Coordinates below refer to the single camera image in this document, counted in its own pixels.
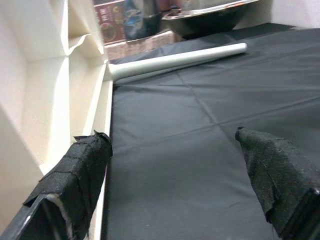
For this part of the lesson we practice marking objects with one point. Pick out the white plastic table top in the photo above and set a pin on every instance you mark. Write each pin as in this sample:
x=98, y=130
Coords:
x=37, y=87

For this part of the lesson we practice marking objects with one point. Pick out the black tablecloth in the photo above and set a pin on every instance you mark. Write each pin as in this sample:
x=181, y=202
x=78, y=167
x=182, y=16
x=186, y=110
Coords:
x=187, y=150

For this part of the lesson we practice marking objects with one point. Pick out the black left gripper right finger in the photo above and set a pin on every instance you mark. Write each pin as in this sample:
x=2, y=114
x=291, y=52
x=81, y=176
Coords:
x=275, y=175

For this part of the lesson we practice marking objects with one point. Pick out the patterned bench cloth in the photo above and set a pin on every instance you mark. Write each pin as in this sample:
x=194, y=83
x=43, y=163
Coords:
x=140, y=46

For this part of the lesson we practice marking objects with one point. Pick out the black round basin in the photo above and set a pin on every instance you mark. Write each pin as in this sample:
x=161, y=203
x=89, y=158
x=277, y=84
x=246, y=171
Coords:
x=205, y=22

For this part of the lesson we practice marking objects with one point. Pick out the white plastic table leg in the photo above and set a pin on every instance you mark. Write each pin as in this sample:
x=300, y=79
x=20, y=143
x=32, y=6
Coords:
x=175, y=58

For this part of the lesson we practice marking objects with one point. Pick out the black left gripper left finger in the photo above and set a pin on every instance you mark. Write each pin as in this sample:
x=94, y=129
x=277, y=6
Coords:
x=70, y=180

